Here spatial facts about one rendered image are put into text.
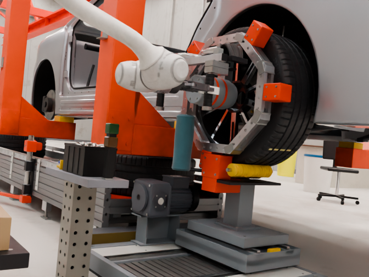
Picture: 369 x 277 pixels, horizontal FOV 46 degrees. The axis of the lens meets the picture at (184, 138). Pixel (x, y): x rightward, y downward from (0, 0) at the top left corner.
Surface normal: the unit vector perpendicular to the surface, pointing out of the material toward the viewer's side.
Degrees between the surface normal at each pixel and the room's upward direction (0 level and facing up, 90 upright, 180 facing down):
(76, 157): 90
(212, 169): 90
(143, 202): 90
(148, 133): 90
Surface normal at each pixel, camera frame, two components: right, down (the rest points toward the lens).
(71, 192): -0.79, -0.07
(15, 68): 0.61, 0.06
